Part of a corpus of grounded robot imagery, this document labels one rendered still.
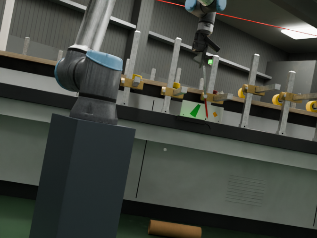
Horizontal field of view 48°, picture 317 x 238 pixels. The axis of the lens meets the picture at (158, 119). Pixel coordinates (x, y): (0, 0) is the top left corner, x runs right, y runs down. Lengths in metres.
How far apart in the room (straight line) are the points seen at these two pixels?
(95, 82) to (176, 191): 1.25
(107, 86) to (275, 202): 1.64
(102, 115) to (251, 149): 1.20
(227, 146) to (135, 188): 0.67
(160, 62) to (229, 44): 2.25
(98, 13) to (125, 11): 5.76
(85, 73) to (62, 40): 5.30
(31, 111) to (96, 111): 0.89
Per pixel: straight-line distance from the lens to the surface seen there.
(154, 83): 2.29
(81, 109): 1.35
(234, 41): 9.41
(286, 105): 2.35
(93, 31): 1.57
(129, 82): 2.10
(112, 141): 1.33
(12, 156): 2.43
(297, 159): 2.42
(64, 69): 1.53
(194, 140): 2.18
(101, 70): 1.36
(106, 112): 1.35
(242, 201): 2.54
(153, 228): 2.09
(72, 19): 6.80
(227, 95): 1.91
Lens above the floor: 0.64
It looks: level
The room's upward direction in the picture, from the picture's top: 10 degrees clockwise
